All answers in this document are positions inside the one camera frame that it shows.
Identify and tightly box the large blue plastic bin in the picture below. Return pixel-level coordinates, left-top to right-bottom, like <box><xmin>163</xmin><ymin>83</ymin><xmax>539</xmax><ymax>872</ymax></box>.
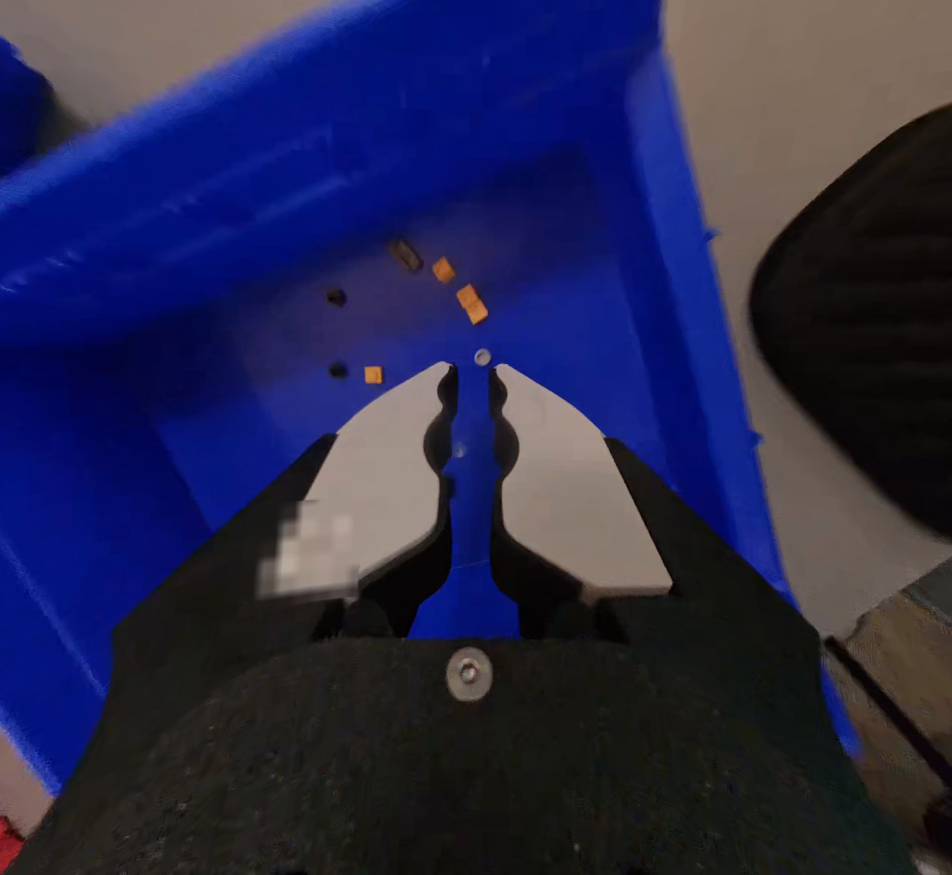
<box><xmin>0</xmin><ymin>0</ymin><xmax>865</xmax><ymax>799</ymax></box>

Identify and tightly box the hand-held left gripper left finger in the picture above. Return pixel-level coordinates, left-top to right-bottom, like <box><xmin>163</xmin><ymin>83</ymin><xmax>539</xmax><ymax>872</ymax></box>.
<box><xmin>301</xmin><ymin>361</ymin><xmax>461</xmax><ymax>639</ymax></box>

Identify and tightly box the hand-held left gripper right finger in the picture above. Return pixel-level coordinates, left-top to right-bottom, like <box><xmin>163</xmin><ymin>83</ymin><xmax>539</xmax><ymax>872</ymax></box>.
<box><xmin>487</xmin><ymin>363</ymin><xmax>675</xmax><ymax>639</ymax></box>

